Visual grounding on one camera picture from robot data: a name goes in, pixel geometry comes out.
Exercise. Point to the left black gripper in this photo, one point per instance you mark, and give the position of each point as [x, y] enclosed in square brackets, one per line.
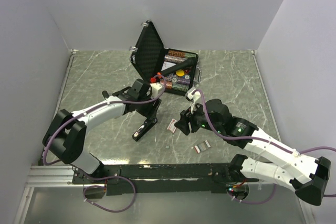
[151, 112]

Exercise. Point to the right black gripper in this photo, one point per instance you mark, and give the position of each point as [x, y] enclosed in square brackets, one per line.
[191, 116]

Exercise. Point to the black stapler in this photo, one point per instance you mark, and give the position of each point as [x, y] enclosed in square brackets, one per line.
[144, 128]

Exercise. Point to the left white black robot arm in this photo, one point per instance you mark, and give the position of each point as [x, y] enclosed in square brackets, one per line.
[67, 132]

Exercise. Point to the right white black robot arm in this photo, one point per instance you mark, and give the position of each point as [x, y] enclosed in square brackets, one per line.
[306, 176]

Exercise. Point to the striped staple strip pack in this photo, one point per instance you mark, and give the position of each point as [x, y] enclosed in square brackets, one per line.
[201, 147]

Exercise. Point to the black poker chip case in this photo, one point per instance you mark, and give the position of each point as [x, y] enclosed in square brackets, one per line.
[149, 56]

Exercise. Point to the yellow poker chip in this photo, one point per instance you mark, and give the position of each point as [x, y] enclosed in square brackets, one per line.
[180, 73]

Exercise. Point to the black marker orange cap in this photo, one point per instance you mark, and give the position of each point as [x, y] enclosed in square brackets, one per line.
[187, 63]

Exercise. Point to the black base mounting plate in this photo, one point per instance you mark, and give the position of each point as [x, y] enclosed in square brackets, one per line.
[162, 178]

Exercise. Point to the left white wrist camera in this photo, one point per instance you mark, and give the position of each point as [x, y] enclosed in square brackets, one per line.
[156, 88]

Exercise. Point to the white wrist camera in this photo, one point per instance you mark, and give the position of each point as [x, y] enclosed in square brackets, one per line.
[156, 88]
[194, 97]

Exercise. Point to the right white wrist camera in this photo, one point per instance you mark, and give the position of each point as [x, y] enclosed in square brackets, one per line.
[194, 97]

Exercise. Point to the aluminium rail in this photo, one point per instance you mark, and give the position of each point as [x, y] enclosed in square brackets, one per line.
[50, 176]

